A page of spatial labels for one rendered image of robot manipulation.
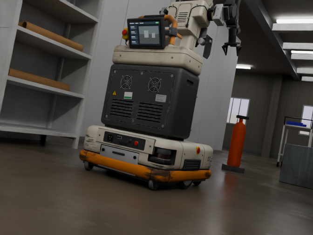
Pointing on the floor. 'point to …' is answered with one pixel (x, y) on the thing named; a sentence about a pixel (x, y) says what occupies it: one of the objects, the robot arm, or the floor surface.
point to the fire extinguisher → (236, 146)
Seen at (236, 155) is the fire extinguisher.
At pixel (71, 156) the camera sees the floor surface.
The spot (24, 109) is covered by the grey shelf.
